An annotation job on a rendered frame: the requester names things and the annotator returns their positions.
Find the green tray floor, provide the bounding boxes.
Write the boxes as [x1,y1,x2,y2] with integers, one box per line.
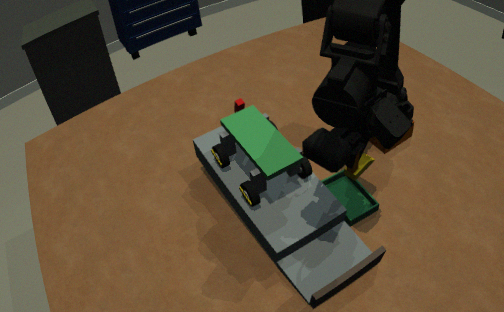
[326,176,372,218]

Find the green trolley with black wheels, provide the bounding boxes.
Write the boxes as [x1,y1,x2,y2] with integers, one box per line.
[211,106,313,207]

